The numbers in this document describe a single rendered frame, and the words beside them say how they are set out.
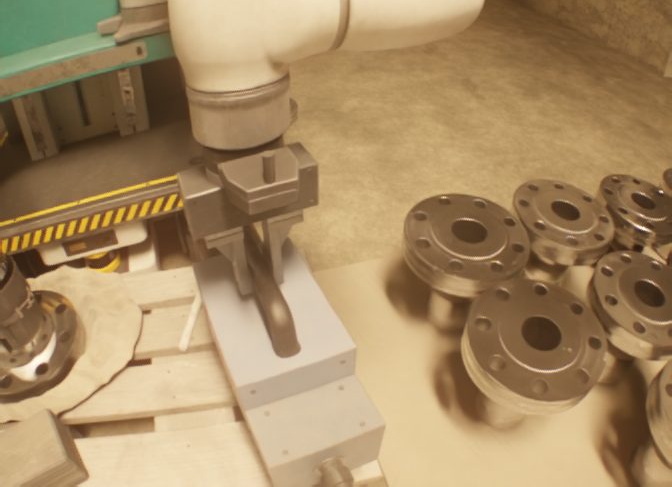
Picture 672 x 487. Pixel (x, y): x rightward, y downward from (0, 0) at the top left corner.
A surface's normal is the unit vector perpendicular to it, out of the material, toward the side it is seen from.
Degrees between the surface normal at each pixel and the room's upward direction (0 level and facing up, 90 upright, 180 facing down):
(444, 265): 0
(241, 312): 0
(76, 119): 90
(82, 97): 90
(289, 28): 94
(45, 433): 0
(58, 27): 90
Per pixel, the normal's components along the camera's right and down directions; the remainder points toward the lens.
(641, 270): 0.00, -0.76
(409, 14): 0.40, 0.71
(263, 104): 0.57, 0.53
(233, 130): 0.10, 0.64
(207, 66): -0.25, 0.83
